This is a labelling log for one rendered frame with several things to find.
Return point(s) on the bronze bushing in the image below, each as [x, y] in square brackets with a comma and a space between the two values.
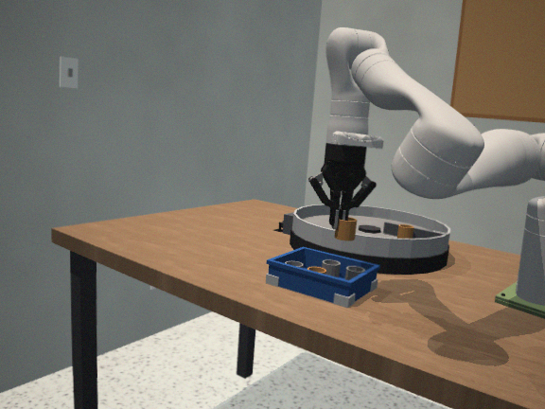
[346, 229]
[317, 269]
[405, 231]

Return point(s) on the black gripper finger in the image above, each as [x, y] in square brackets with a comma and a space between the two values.
[346, 204]
[335, 195]

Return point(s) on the white metal sleeve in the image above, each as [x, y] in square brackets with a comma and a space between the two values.
[332, 267]
[295, 263]
[352, 271]

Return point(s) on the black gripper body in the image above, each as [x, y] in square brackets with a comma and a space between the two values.
[344, 160]

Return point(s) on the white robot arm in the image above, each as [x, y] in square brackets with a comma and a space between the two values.
[441, 145]

